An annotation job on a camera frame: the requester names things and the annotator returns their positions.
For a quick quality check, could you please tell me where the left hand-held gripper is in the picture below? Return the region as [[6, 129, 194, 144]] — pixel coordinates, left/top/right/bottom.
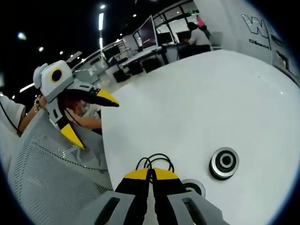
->
[[32, 60, 120, 150]]

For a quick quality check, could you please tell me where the large computer monitor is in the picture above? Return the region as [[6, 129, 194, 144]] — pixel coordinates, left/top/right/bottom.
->
[[132, 15, 159, 52]]

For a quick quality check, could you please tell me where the person's body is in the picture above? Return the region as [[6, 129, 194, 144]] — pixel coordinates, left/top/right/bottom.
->
[[0, 93, 26, 169]]

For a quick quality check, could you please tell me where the white table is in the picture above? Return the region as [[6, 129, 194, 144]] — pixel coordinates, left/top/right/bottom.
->
[[100, 49, 300, 225]]

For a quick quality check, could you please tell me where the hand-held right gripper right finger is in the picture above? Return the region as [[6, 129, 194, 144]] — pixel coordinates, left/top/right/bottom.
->
[[151, 167, 232, 225]]

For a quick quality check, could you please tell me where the office desk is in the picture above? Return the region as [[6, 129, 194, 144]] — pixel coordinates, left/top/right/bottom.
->
[[120, 45, 170, 70]]

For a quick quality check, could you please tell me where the metal wheel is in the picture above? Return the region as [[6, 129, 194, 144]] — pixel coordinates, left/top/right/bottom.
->
[[181, 179, 207, 198], [209, 147, 240, 181]]

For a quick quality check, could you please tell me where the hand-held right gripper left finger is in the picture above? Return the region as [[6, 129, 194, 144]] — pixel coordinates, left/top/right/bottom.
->
[[79, 168, 151, 225]]

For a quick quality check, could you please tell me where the person's left forearm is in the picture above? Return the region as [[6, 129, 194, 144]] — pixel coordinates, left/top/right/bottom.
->
[[18, 108, 45, 136]]

